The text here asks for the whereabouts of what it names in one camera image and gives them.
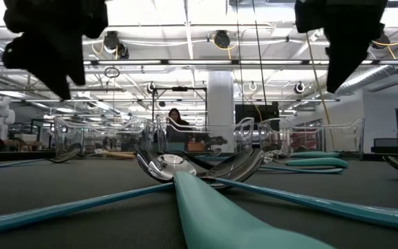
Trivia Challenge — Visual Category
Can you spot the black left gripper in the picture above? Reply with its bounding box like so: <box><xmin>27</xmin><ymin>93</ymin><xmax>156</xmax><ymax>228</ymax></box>
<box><xmin>1</xmin><ymin>33</ymin><xmax>87</xmax><ymax>101</ymax></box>

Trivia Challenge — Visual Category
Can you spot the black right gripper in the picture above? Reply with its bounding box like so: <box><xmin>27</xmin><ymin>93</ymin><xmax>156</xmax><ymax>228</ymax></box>
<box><xmin>323</xmin><ymin>24</ymin><xmax>386</xmax><ymax>94</ymax></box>

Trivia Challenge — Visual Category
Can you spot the mint wide-handled utensil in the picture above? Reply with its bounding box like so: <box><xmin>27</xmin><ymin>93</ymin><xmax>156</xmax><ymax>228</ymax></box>
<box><xmin>287</xmin><ymin>150</ymin><xmax>341</xmax><ymax>159</ymax></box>
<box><xmin>263</xmin><ymin>151</ymin><xmax>349</xmax><ymax>169</ymax></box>

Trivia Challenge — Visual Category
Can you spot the clear plastic bin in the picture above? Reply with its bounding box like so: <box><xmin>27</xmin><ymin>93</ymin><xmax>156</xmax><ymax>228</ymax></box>
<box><xmin>256</xmin><ymin>117</ymin><xmax>366</xmax><ymax>158</ymax></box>
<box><xmin>54</xmin><ymin>116</ymin><xmax>155</xmax><ymax>158</ymax></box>
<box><xmin>154</xmin><ymin>116</ymin><xmax>255</xmax><ymax>155</ymax></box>

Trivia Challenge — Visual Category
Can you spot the red cart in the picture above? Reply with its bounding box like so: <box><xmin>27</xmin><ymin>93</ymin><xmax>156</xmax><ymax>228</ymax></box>
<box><xmin>290</xmin><ymin>132</ymin><xmax>319</xmax><ymax>152</ymax></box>

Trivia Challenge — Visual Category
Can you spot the black crate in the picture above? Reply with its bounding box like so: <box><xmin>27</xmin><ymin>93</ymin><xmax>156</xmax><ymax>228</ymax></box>
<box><xmin>370</xmin><ymin>137</ymin><xmax>398</xmax><ymax>154</ymax></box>

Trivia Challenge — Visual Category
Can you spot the black monitor screen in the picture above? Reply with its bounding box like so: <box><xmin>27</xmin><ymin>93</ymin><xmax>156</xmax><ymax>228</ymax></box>
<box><xmin>235</xmin><ymin>102</ymin><xmax>280</xmax><ymax>149</ymax></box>

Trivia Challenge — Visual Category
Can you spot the person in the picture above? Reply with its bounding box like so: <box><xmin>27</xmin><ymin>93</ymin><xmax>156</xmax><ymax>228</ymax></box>
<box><xmin>166</xmin><ymin>107</ymin><xmax>193</xmax><ymax>143</ymax></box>

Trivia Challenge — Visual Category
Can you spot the white building column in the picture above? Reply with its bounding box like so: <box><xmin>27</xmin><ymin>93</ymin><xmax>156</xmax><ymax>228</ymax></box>
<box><xmin>207</xmin><ymin>71</ymin><xmax>235</xmax><ymax>153</ymax></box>

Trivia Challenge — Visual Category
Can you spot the teal box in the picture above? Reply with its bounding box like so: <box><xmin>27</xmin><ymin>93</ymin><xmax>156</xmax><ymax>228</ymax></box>
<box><xmin>167</xmin><ymin>141</ymin><xmax>186</xmax><ymax>152</ymax></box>

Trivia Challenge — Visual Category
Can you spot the long ceiling light bar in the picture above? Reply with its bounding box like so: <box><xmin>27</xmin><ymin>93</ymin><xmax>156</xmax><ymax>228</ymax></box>
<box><xmin>83</xmin><ymin>59</ymin><xmax>398</xmax><ymax>66</ymax></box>

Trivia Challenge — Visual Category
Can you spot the orange box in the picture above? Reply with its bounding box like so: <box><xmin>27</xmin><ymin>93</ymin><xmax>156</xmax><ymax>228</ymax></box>
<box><xmin>186</xmin><ymin>142</ymin><xmax>207</xmax><ymax>152</ymax></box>

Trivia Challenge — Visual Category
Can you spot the yellow hanging cable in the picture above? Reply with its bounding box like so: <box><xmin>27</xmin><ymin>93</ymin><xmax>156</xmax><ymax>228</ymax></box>
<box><xmin>304</xmin><ymin>31</ymin><xmax>336</xmax><ymax>150</ymax></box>

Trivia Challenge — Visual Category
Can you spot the hanging cable ring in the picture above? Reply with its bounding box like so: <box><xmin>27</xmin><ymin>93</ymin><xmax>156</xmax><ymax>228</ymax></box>
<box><xmin>104</xmin><ymin>66</ymin><xmax>121</xmax><ymax>79</ymax></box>

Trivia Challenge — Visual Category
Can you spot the black ceiling cable reel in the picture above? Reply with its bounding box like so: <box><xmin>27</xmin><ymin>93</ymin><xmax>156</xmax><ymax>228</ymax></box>
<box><xmin>371</xmin><ymin>31</ymin><xmax>392</xmax><ymax>49</ymax></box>
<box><xmin>104</xmin><ymin>30</ymin><xmax>130</xmax><ymax>59</ymax></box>
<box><xmin>212</xmin><ymin>30</ymin><xmax>231</xmax><ymax>49</ymax></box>

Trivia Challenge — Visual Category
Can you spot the black hanging cable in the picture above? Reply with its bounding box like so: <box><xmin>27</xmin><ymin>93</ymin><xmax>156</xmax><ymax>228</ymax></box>
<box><xmin>252</xmin><ymin>0</ymin><xmax>269</xmax><ymax>108</ymax></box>
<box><xmin>235</xmin><ymin>0</ymin><xmax>245</xmax><ymax>105</ymax></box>

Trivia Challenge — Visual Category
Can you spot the black metal frame stand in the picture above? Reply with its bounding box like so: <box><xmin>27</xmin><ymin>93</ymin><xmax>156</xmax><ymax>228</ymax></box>
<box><xmin>151</xmin><ymin>86</ymin><xmax>209</xmax><ymax>122</ymax></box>

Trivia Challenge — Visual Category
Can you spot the mint wide-handled spoon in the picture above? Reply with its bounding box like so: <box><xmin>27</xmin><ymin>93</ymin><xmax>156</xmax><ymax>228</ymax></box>
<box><xmin>146</xmin><ymin>154</ymin><xmax>337</xmax><ymax>249</ymax></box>

